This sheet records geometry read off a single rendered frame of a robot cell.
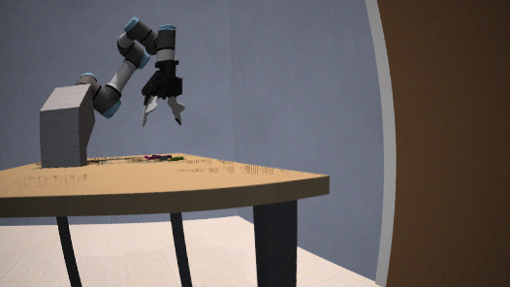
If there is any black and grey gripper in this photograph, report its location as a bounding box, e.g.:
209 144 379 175
142 59 184 126

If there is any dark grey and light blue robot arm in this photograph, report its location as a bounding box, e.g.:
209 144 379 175
75 17 176 118

